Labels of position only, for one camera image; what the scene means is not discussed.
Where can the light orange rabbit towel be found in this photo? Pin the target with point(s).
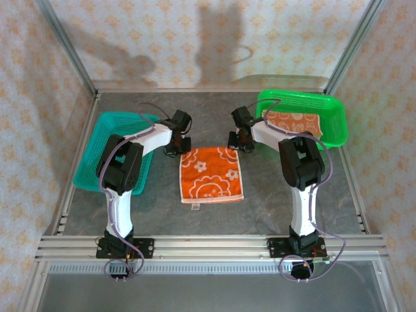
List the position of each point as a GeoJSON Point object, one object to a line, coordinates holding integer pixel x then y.
{"type": "Point", "coordinates": [292, 122]}

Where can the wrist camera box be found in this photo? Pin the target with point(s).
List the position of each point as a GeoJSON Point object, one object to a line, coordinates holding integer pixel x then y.
{"type": "Point", "coordinates": [181, 121]}
{"type": "Point", "coordinates": [242, 115]}

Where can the green plastic basket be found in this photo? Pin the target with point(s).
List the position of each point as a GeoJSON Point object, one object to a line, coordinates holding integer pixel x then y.
{"type": "Point", "coordinates": [334, 110]}

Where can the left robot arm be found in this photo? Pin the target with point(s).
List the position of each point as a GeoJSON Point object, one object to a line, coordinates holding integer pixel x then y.
{"type": "Point", "coordinates": [120, 169]}

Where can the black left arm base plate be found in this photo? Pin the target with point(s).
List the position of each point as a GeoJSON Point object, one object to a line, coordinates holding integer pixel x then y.
{"type": "Point", "coordinates": [144, 247]}

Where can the small green circuit board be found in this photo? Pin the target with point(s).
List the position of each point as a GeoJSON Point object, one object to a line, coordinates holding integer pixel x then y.
{"type": "Point", "coordinates": [321, 259]}

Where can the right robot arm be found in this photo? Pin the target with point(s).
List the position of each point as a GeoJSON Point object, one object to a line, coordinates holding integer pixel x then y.
{"type": "Point", "coordinates": [302, 165]}

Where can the aluminium frame post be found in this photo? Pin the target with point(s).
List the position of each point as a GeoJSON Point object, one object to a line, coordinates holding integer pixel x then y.
{"type": "Point", "coordinates": [354, 42]}
{"type": "Point", "coordinates": [68, 48]}

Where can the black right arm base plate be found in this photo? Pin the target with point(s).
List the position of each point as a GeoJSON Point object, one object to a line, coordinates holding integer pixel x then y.
{"type": "Point", "coordinates": [276, 247]}

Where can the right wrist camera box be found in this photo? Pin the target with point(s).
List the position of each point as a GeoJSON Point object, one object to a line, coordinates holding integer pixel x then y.
{"type": "Point", "coordinates": [242, 115]}

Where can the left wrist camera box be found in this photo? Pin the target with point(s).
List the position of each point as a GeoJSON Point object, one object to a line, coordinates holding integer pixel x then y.
{"type": "Point", "coordinates": [181, 121]}

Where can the wide aluminium mounting rail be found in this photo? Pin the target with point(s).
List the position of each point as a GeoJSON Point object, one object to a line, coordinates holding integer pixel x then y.
{"type": "Point", "coordinates": [211, 247]}

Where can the bright orange flower towel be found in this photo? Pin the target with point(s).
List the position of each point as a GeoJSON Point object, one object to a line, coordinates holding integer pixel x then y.
{"type": "Point", "coordinates": [211, 175]}

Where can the teal plastic basket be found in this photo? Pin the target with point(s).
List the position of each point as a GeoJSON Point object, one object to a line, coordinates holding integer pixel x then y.
{"type": "Point", "coordinates": [91, 162]}

